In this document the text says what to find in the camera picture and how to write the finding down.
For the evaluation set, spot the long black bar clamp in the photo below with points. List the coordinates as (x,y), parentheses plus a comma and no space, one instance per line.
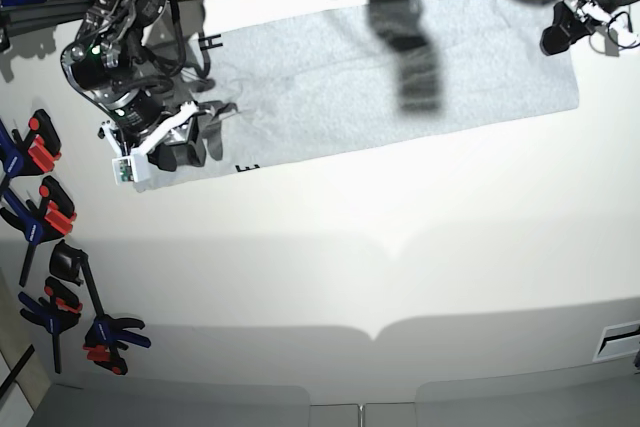
(107,336)

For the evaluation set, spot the grey T-shirt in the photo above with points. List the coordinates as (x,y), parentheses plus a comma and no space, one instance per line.
(367,76)

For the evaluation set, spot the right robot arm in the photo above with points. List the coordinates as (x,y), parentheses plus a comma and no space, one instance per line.
(130,59)

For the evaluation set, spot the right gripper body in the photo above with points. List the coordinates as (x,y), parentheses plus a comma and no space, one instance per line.
(136,121)

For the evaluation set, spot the blue bar clamp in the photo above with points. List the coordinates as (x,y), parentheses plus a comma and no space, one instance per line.
(52,219)
(32,155)

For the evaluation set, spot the top blue bar clamp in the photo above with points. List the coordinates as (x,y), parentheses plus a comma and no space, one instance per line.
(32,155)

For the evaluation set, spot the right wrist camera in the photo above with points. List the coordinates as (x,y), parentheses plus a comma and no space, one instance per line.
(133,168)

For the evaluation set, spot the black strip at edge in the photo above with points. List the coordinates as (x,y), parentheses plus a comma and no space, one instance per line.
(16,370)

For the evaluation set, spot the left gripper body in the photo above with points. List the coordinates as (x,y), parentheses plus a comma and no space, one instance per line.
(607,16)

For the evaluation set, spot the lower left blue clamp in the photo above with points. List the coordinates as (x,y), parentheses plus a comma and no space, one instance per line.
(59,312)

